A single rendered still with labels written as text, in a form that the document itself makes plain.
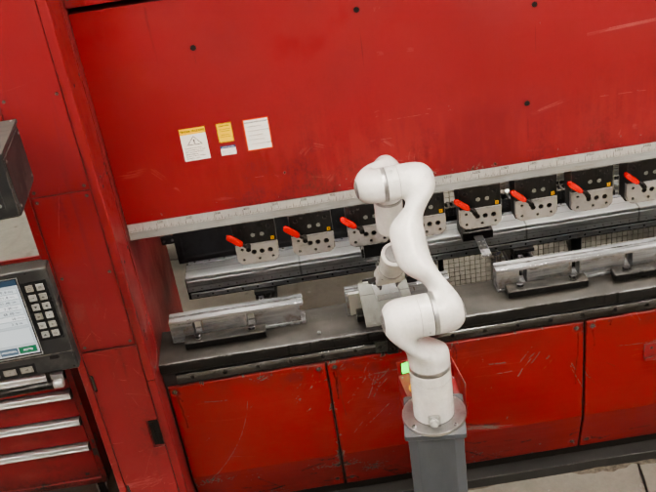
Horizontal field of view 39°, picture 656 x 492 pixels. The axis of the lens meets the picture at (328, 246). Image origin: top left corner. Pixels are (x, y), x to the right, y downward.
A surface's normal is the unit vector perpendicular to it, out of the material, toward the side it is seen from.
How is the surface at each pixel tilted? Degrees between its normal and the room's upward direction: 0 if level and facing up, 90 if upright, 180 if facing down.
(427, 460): 90
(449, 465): 90
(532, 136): 90
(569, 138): 90
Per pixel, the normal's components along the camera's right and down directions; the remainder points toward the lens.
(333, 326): -0.13, -0.85
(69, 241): 0.09, 0.50
